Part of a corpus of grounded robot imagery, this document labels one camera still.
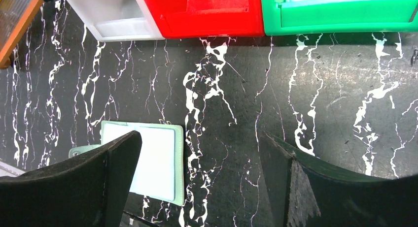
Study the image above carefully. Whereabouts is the orange wooden shelf rack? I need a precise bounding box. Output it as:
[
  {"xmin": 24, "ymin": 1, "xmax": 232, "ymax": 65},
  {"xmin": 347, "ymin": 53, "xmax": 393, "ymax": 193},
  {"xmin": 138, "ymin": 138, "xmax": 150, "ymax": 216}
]
[{"xmin": 0, "ymin": 0, "xmax": 43, "ymax": 69}]

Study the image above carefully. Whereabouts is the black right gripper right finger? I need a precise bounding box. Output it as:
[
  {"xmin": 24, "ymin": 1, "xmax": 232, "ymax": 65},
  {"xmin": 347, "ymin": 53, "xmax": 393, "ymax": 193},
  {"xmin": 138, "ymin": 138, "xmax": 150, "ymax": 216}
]
[{"xmin": 259, "ymin": 132, "xmax": 418, "ymax": 227}]

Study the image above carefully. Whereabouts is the green plastic bin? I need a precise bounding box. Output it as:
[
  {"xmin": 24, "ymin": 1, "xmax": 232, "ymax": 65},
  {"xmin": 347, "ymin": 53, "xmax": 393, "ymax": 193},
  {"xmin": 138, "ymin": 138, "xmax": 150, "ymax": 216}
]
[{"xmin": 261, "ymin": 0, "xmax": 418, "ymax": 36}]

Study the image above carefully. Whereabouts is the red plastic bin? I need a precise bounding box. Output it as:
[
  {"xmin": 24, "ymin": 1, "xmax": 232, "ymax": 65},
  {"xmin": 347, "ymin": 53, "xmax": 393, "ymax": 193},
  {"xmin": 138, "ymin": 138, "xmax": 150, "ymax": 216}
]
[{"xmin": 144, "ymin": 0, "xmax": 265, "ymax": 39}]

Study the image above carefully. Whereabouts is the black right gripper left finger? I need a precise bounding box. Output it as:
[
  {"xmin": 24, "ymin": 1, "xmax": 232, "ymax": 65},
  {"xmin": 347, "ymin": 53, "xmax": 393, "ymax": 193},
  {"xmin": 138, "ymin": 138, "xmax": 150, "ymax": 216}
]
[{"xmin": 0, "ymin": 131, "xmax": 142, "ymax": 227}]

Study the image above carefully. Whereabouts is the white plastic bin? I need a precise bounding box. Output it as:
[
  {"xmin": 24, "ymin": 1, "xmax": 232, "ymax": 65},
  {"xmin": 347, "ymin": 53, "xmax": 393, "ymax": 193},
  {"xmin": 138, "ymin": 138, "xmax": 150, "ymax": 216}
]
[{"xmin": 66, "ymin": 0, "xmax": 164, "ymax": 42}]

